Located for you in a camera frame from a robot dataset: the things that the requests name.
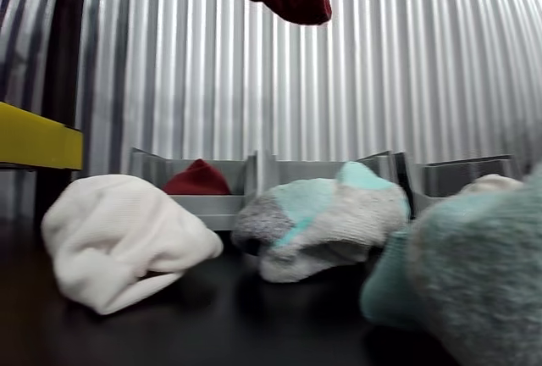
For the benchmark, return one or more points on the teal and grey sock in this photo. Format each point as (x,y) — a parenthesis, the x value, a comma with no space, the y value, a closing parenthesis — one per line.
(466,277)
(322,222)

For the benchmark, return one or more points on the white sock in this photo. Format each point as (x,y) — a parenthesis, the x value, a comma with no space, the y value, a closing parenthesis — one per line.
(118,230)
(491,181)

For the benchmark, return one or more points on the yellow box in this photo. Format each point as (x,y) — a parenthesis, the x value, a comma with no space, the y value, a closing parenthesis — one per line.
(38,137)

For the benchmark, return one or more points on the grey plastic bin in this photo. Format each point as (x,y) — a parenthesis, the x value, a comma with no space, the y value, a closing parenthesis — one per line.
(461,179)
(211,209)
(305,173)

